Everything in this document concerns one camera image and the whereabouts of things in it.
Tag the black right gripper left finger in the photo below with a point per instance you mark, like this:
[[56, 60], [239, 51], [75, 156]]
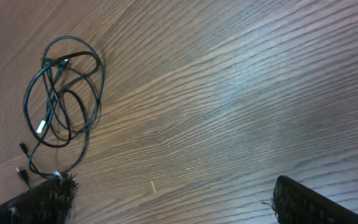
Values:
[[50, 202]]

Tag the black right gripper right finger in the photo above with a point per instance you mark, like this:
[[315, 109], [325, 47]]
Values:
[[294, 203]]

